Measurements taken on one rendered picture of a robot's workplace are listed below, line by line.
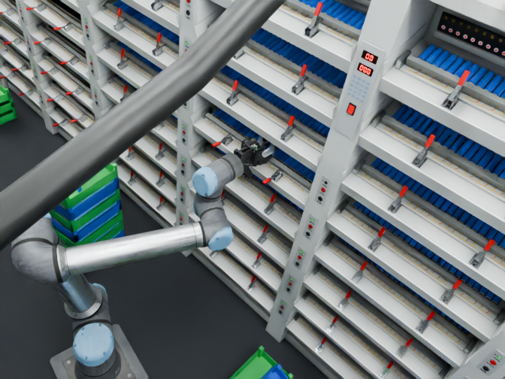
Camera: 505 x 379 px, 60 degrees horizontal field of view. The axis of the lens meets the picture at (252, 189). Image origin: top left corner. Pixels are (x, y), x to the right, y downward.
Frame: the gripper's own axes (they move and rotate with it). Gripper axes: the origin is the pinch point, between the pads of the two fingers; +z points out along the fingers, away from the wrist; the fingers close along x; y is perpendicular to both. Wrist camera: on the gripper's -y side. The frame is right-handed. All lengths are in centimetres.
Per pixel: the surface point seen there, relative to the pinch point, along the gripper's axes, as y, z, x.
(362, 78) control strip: 47, -10, -30
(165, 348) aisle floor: -100, -48, 2
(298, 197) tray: -6.6, -6.9, -21.1
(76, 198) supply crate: -48, -48, 66
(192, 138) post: -14.8, -6.7, 35.5
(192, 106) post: 1.7, -7.5, 35.8
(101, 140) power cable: 85, -102, -54
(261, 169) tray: -6.5, -6.5, -2.2
